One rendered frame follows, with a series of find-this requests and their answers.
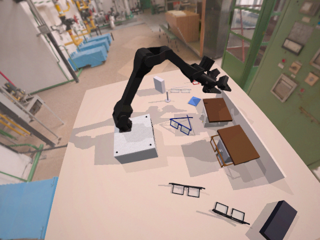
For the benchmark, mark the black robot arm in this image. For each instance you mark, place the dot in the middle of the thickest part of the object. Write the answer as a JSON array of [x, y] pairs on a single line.
[[144, 61]]

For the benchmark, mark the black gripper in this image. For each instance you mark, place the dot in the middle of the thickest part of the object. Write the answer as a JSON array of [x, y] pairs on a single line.
[[209, 84]]

